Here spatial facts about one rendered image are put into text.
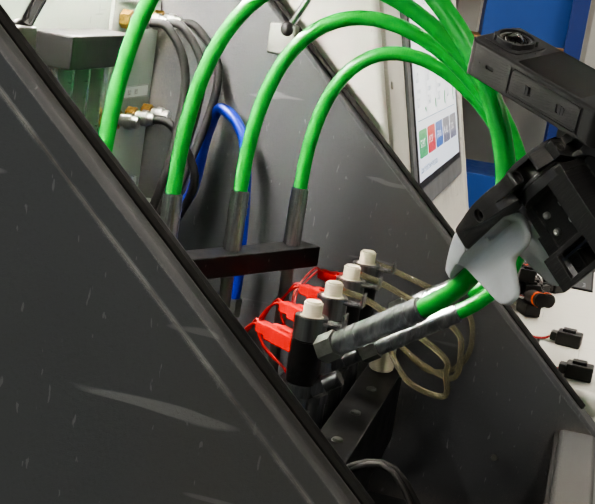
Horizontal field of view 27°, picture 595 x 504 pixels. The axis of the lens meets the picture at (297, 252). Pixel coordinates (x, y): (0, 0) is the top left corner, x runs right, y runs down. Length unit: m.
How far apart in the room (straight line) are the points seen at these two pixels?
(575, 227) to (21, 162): 0.32
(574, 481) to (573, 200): 0.51
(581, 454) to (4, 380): 0.70
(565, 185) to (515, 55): 0.09
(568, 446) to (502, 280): 0.51
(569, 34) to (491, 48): 5.28
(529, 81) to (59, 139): 0.28
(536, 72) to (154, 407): 0.30
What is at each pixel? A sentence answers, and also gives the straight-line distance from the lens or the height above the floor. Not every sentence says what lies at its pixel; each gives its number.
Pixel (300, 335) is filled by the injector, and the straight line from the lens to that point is 1.03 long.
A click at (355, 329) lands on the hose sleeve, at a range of 0.91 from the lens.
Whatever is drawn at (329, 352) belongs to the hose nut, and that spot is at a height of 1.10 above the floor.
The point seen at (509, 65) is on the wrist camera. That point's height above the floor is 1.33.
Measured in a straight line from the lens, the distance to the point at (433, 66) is 1.23.
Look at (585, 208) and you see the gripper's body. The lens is 0.75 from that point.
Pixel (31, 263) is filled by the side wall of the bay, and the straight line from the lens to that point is 0.72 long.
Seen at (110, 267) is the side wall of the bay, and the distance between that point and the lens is 0.70.
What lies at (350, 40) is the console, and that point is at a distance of 1.37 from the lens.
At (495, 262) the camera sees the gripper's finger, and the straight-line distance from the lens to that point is 0.82.
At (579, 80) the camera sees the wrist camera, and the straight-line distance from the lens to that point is 0.78.
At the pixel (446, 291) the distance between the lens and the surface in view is 0.87.
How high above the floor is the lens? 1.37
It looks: 12 degrees down
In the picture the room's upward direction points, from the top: 9 degrees clockwise
